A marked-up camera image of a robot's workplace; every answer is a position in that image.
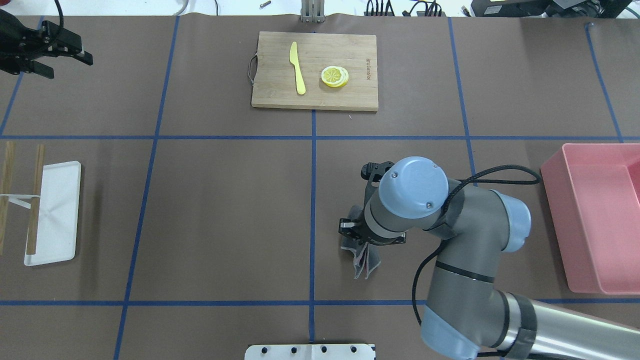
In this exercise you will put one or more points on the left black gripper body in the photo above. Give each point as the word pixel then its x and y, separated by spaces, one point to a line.
pixel 19 49

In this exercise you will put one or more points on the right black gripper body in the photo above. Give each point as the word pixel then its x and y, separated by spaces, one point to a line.
pixel 348 229

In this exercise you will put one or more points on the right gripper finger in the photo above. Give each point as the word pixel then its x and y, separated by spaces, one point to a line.
pixel 347 228

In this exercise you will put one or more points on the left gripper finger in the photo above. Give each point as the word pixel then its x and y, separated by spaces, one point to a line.
pixel 35 68
pixel 61 42

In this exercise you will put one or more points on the grey cloth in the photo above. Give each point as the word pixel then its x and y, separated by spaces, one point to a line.
pixel 365 256

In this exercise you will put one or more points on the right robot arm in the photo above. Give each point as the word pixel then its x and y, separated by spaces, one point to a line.
pixel 465 317

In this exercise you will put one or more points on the wooden rack rod outer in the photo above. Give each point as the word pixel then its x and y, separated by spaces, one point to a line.
pixel 6 183

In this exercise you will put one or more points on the white rack crossbar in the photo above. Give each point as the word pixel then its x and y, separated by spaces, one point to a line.
pixel 22 200

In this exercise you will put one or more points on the yellow lemon slice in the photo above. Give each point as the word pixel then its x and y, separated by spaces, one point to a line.
pixel 334 76

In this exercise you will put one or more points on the white rectangular tray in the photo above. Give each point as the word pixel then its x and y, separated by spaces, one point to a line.
pixel 58 214

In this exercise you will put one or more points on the wooden rack rod near tray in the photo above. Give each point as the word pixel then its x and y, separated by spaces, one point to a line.
pixel 35 201

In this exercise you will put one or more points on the bamboo cutting board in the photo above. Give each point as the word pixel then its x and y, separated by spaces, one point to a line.
pixel 274 80

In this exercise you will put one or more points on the yellow plastic knife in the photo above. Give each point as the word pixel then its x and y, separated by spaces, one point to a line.
pixel 300 85

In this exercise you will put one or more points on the pink plastic bin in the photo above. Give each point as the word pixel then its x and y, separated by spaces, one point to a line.
pixel 593 194

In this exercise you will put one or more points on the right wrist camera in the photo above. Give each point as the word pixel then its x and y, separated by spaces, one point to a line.
pixel 372 173

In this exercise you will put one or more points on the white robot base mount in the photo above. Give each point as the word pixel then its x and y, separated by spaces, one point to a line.
pixel 335 351

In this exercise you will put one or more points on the metal camera post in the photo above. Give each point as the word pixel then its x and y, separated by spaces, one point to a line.
pixel 313 11

